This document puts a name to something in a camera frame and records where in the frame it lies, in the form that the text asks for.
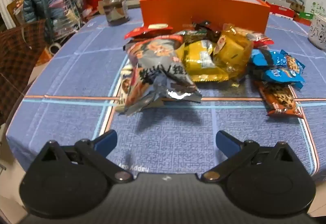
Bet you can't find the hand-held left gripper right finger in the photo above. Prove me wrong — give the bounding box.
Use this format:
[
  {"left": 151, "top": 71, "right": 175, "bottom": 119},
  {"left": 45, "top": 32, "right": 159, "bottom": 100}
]
[{"left": 201, "top": 130, "right": 296, "bottom": 184}]

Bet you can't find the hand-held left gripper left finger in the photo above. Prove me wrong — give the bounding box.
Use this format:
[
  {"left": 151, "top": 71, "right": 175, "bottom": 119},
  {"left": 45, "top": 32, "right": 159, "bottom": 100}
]
[{"left": 41, "top": 129, "right": 134, "bottom": 184}]

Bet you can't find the white brown snack packet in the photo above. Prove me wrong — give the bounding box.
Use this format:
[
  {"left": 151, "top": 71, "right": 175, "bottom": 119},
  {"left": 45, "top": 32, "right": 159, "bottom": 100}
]
[{"left": 116, "top": 65, "right": 135, "bottom": 112}]

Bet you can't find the orange cookie packet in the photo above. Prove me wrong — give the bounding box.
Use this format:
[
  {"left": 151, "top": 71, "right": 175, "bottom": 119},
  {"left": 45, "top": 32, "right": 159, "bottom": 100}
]
[{"left": 256, "top": 80, "right": 305, "bottom": 119}]

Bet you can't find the yellow snack packet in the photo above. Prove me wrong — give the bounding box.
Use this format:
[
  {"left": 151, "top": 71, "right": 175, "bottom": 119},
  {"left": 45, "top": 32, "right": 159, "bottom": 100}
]
[{"left": 178, "top": 41, "right": 230, "bottom": 83}]

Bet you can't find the blue cookie packet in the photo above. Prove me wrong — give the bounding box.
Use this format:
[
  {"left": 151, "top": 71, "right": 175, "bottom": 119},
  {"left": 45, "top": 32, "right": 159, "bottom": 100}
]
[
  {"left": 251, "top": 48, "right": 306, "bottom": 72},
  {"left": 262, "top": 67, "right": 305, "bottom": 89}
]

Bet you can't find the grey snack packet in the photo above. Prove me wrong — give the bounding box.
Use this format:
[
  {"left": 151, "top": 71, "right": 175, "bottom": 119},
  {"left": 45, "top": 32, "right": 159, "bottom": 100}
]
[{"left": 123, "top": 35, "right": 203, "bottom": 115}]

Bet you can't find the golden clear bread packet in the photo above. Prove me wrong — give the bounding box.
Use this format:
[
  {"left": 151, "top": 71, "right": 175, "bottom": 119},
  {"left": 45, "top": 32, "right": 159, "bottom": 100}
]
[{"left": 213, "top": 24, "right": 254, "bottom": 82}]

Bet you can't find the red white snack packet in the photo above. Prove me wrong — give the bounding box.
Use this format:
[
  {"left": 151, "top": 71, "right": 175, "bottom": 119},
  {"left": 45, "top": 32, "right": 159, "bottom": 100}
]
[{"left": 248, "top": 33, "right": 274, "bottom": 47}]

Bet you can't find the dark green snack packet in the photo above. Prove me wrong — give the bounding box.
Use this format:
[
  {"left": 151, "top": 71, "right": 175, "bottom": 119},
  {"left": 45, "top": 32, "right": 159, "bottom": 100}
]
[{"left": 183, "top": 29, "right": 208, "bottom": 44}]

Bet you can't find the dark brown snack packet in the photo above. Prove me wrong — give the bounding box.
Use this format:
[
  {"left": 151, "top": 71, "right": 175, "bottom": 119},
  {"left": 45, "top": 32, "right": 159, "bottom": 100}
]
[{"left": 194, "top": 20, "right": 217, "bottom": 33}]

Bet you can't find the orange box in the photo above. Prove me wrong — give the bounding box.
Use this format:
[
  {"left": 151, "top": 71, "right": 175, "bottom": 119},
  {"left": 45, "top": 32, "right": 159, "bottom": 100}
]
[{"left": 139, "top": 0, "right": 271, "bottom": 35}]

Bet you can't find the tape roll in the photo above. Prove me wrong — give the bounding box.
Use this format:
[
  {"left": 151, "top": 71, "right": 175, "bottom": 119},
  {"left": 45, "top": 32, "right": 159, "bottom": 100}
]
[{"left": 48, "top": 43, "right": 62, "bottom": 56}]

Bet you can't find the brown checked cloth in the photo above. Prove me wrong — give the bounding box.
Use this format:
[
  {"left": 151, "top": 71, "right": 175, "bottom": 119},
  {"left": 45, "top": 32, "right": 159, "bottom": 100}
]
[{"left": 0, "top": 19, "right": 47, "bottom": 123}]

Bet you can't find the glass jar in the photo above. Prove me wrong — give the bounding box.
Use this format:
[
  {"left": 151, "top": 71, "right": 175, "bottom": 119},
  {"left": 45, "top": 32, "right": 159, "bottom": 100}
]
[{"left": 102, "top": 0, "right": 130, "bottom": 26}]

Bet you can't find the white patterned cup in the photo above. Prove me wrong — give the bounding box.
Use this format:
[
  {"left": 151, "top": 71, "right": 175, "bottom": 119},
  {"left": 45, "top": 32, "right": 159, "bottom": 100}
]
[{"left": 308, "top": 13, "right": 326, "bottom": 51}]

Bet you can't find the red white printed carton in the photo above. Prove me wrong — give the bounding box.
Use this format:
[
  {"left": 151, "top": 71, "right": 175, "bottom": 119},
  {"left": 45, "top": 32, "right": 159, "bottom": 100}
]
[{"left": 266, "top": 1, "right": 296, "bottom": 19}]

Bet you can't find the metal wire cart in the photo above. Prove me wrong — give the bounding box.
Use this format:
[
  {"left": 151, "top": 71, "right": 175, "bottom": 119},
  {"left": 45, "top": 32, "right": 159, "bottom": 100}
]
[{"left": 48, "top": 0, "right": 84, "bottom": 41}]

